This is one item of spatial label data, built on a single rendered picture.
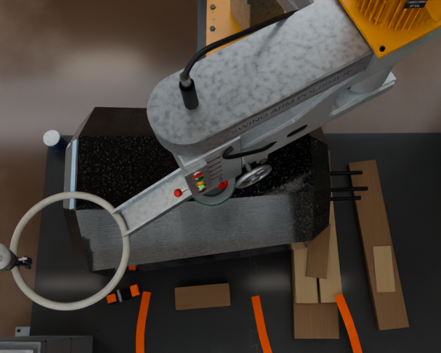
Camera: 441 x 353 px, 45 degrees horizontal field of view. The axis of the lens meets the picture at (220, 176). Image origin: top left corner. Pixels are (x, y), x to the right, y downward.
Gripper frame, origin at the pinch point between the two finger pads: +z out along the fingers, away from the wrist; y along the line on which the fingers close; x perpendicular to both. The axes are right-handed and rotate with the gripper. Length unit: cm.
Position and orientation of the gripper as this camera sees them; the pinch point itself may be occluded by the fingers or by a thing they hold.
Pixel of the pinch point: (22, 266)
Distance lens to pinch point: 243.2
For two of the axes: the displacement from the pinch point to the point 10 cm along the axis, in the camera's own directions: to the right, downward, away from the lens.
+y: 9.7, -2.2, 0.8
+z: -0.2, 2.8, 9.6
